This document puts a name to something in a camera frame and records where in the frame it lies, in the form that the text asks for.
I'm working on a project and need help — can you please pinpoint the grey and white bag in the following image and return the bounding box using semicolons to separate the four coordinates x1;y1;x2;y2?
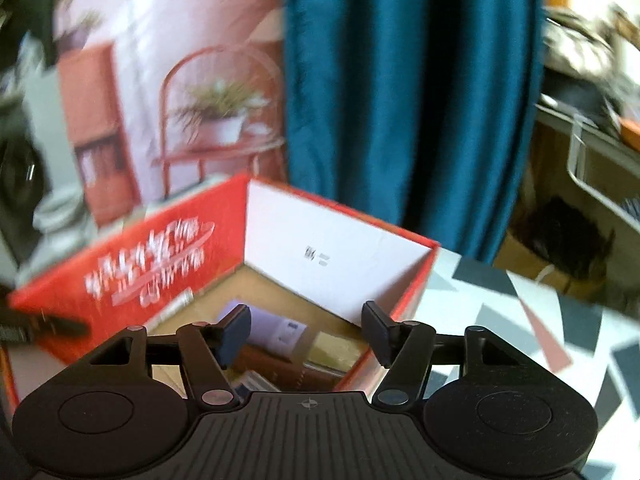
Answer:
542;7;616;81

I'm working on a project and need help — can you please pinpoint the brown cardboard box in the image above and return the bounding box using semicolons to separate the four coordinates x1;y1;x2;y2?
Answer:
492;230;606;301

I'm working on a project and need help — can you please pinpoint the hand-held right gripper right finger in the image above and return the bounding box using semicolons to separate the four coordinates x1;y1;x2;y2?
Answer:
361;301;541;407

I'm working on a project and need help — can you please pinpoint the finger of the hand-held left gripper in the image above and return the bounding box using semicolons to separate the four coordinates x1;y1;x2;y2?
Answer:
0;307;92;349

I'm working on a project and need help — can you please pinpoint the printed wall backdrop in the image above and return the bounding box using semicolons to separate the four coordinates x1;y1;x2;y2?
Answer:
50;0;288;226

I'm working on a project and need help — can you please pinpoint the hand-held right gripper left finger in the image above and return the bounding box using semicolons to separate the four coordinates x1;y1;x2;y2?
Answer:
87;304;252;407

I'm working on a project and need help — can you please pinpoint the black bag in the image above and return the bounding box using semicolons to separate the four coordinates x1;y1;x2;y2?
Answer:
525;197;616;281

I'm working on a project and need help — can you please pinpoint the white labelled pack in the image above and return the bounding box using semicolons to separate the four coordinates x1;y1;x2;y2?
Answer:
217;300;309;361

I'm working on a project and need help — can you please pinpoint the black desk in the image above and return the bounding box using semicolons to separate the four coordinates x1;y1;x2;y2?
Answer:
535;75;640;161

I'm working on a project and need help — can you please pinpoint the teal curtain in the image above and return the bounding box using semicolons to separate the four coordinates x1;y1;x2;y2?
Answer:
282;0;546;264

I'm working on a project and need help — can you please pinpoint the white wire basket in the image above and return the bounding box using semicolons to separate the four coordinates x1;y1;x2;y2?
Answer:
567;115;640;221

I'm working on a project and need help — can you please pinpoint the red strawberry print cardboard box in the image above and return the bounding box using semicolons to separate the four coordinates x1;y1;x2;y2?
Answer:
7;172;441;406

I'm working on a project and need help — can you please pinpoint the orange bowl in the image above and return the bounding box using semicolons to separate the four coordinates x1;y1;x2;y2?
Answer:
619;115;640;149

